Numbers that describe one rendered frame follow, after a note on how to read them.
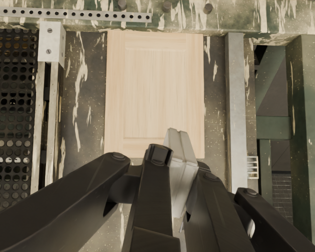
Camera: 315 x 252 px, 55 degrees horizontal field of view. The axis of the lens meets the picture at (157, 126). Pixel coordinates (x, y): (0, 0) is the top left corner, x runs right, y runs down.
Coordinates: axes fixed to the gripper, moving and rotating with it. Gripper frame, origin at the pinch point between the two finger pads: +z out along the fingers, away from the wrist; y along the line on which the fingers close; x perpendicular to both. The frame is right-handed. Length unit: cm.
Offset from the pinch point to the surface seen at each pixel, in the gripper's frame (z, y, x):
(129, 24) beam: 82, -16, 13
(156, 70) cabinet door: 81, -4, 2
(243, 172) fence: 71, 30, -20
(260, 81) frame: 117, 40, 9
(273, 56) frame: 108, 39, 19
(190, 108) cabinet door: 78, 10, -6
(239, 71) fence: 82, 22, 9
